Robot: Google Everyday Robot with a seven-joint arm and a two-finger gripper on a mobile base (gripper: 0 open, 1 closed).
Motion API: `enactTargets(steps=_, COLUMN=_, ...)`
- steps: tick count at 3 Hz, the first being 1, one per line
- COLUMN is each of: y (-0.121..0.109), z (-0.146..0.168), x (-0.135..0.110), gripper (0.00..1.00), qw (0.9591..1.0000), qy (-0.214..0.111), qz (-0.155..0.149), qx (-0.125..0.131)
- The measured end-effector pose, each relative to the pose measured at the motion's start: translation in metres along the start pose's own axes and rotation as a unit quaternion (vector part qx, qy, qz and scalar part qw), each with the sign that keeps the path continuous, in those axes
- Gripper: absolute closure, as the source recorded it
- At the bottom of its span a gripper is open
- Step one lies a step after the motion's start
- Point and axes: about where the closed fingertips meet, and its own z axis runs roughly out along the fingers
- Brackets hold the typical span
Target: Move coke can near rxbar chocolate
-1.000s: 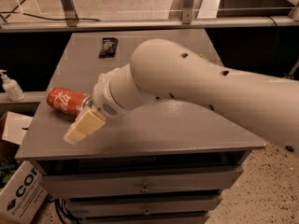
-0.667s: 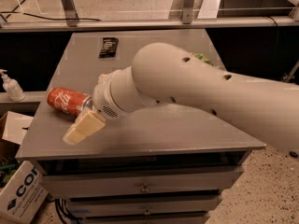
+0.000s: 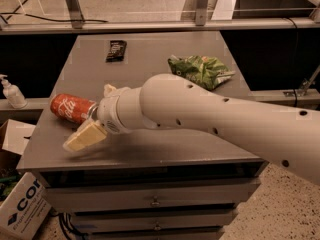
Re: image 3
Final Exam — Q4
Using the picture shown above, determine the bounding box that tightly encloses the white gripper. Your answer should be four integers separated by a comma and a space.
63, 84, 146, 152

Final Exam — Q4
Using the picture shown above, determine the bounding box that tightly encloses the red coke can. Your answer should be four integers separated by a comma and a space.
50, 93, 97, 124

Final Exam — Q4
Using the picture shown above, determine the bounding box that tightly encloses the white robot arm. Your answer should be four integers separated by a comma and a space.
63, 74, 320, 185

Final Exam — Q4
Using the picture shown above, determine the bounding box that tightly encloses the black rxbar chocolate bar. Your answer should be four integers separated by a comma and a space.
106, 40, 127, 62

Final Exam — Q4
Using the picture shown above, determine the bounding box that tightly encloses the white pump bottle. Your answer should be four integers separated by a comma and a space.
0, 74, 27, 109

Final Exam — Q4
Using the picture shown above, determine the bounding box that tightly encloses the top grey drawer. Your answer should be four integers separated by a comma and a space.
45, 178, 260, 213

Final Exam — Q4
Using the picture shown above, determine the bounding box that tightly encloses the grey drawer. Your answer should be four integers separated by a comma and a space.
45, 178, 260, 213
71, 208, 238, 233
89, 227, 224, 240

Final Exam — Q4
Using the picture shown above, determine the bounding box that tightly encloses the green chip bag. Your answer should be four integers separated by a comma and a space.
168, 55, 235, 91

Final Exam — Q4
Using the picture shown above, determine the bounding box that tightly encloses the middle grey drawer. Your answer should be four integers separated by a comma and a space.
71, 208, 238, 233

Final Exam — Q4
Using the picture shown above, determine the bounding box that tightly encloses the white cardboard box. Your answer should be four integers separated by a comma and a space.
0, 119, 51, 240

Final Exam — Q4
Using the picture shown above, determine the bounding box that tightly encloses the bottom grey drawer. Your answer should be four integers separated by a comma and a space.
89, 227, 224, 240

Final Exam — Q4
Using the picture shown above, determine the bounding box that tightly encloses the left metal bracket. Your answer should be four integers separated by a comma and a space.
65, 0, 84, 29

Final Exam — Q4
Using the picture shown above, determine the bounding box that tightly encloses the metal bracket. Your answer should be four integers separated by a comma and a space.
65, 0, 84, 29
195, 0, 208, 26

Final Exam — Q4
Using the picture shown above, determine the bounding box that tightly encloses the grey metal rail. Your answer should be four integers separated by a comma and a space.
0, 18, 320, 35

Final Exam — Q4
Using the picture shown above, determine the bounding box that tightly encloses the black cable on floor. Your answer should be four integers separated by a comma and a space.
0, 0, 109, 24

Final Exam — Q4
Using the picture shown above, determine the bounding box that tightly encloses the right metal bracket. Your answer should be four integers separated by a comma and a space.
195, 0, 208, 26

